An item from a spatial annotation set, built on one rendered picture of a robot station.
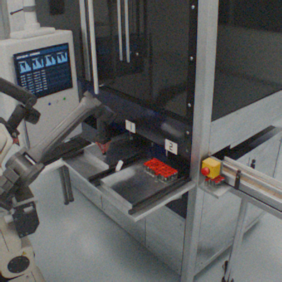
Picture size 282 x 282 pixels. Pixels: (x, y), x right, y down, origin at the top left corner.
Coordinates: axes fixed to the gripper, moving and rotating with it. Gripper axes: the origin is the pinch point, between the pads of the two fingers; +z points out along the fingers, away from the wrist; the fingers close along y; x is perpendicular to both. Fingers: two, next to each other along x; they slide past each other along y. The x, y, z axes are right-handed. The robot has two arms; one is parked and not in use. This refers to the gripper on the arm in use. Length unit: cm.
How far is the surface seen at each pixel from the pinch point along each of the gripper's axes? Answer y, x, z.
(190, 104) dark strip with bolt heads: 9, -47, -35
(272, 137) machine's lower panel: 83, -76, 6
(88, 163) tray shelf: -8.5, 5.0, 6.1
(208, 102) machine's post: 10, -55, -38
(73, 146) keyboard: 7.6, 34.5, 11.6
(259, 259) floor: 59, -91, 93
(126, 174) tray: -4.9, -19.6, 5.6
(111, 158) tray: 3.4, -2.4, 5.8
